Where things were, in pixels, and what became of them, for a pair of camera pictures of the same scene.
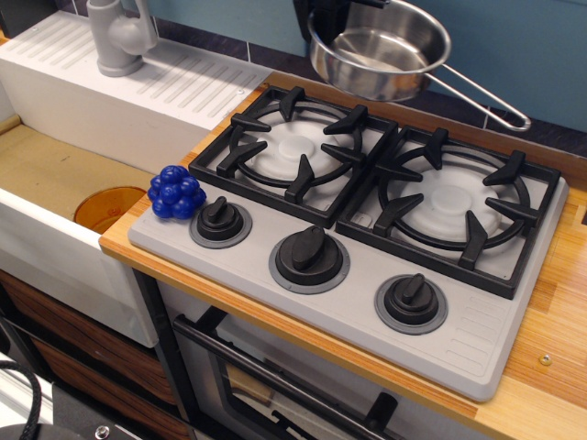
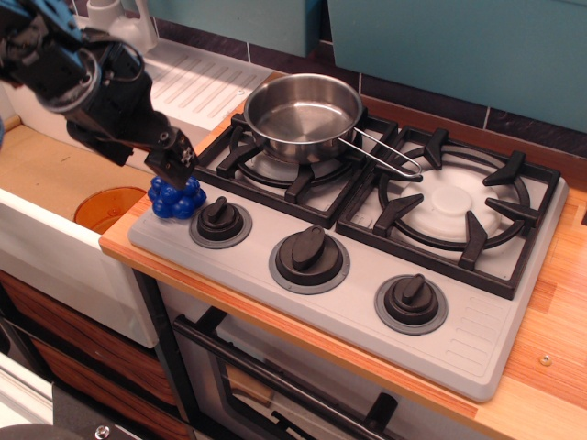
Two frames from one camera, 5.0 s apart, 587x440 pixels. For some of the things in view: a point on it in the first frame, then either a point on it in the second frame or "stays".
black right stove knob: x=411 y=304 stays
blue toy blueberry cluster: x=175 y=192 stays
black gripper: x=329 y=17 -> x=106 y=92
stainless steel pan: x=391 y=52 -> x=307 y=119
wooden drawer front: x=144 y=402 stays
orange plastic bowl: x=102 y=209 stays
